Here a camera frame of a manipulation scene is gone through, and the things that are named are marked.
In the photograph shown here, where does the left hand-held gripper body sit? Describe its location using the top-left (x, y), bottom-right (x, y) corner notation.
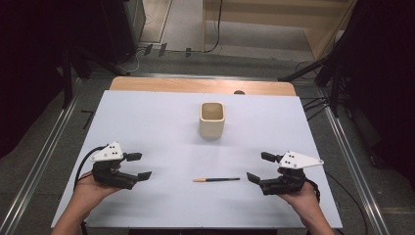
top-left (90, 141), bottom-right (140, 191)

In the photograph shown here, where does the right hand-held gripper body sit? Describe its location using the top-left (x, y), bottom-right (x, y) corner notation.
top-left (260, 150), bottom-right (325, 196)

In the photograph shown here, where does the black pencil with orange end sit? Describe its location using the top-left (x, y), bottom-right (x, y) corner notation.
top-left (192, 177), bottom-right (241, 183)

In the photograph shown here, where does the beige square pen holder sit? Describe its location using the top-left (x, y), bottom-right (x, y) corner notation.
top-left (199, 101), bottom-right (226, 140)

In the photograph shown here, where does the person's right hand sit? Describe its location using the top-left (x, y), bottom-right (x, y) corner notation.
top-left (279, 181), bottom-right (323, 218)

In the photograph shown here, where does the person's left hand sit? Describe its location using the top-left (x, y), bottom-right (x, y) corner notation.
top-left (71, 171), bottom-right (122, 212)

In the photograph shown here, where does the white table mat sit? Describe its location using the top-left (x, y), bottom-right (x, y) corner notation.
top-left (51, 90), bottom-right (344, 229)

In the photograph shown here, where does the black metal stand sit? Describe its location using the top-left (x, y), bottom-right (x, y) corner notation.
top-left (61, 45), bottom-right (131, 110)
top-left (278, 53), bottom-right (346, 118)

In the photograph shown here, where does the dark curtain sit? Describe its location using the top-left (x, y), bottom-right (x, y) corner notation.
top-left (339, 0), bottom-right (415, 184)
top-left (0, 0), bottom-right (106, 161)

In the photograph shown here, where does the black cabinet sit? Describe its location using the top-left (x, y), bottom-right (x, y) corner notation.
top-left (99, 0), bottom-right (147, 65)

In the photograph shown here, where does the light wooden shelf unit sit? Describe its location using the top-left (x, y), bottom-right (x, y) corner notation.
top-left (201, 0), bottom-right (358, 61)

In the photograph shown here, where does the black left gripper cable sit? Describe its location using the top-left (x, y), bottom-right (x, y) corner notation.
top-left (73, 145), bottom-right (110, 192)

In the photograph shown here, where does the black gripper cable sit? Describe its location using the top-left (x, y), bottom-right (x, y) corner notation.
top-left (73, 145), bottom-right (110, 192)
top-left (303, 177), bottom-right (322, 204)

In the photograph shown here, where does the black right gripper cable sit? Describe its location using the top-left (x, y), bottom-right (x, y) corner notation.
top-left (303, 177), bottom-right (322, 204)

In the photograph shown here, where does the bundle of black cables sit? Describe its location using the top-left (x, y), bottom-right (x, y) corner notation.
top-left (300, 96), bottom-right (331, 122)

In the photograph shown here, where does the aluminium floor rail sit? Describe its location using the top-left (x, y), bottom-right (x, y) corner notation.
top-left (321, 94), bottom-right (392, 235)
top-left (0, 94), bottom-right (80, 235)

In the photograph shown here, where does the thin black floor cable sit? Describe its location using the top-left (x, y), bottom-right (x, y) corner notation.
top-left (324, 170), bottom-right (370, 235)

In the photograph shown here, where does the white floor cable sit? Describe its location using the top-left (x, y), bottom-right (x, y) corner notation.
top-left (118, 48), bottom-right (146, 74)

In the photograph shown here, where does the black hanging cable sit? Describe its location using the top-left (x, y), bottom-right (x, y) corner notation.
top-left (203, 0), bottom-right (224, 54)

